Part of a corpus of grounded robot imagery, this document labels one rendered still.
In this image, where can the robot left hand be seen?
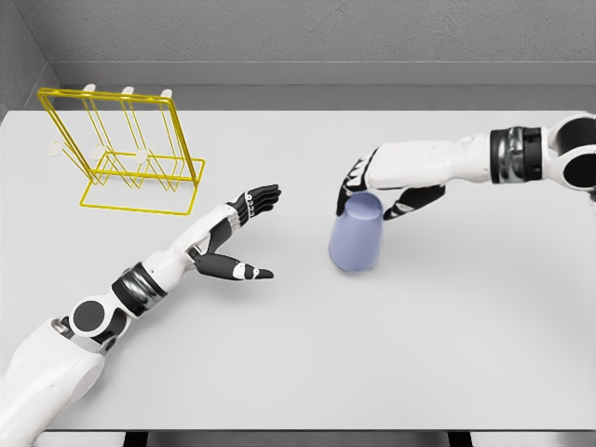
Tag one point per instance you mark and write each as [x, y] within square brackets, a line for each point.
[219, 235]

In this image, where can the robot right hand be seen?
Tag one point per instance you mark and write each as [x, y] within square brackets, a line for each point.
[405, 163]

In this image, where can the lavender blue cup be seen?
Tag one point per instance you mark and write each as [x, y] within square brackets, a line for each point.
[356, 233]

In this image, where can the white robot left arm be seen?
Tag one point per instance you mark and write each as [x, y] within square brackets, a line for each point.
[93, 326]

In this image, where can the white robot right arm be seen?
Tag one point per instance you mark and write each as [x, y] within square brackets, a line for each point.
[521, 153]

